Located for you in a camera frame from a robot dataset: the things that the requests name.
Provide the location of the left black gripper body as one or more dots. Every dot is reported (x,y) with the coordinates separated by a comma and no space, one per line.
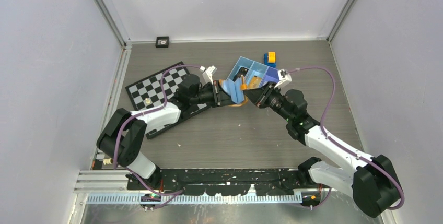
(216,92)

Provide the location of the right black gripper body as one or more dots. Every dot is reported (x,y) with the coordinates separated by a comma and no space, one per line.
(266,99)

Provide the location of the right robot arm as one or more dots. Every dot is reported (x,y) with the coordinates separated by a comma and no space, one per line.
(370,181)

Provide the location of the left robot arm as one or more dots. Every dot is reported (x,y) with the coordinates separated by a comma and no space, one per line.
(123,135)

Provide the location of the orange item in tray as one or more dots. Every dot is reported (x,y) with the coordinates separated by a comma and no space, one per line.
(254,82)

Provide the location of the blue compartment tray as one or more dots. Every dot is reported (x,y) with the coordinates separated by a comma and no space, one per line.
(255,69)

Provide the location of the black item in tray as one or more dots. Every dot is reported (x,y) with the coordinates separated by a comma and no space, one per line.
(241,72)

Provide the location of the blue orange toy block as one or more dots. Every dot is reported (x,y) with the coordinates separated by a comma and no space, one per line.
(270,59)

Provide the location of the black white chessboard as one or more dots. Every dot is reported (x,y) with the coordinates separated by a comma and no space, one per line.
(157,87)

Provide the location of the small black square device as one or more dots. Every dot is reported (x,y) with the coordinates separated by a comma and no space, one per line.
(162,42)

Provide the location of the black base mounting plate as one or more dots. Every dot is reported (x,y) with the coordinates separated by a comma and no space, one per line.
(230,182)

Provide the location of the small beige peg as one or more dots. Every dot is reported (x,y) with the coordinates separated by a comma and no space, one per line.
(108,161)

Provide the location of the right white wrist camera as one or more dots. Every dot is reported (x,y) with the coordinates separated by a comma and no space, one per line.
(284,78)

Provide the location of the aluminium frame rail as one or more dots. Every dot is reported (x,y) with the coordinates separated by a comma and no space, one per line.
(101,181)

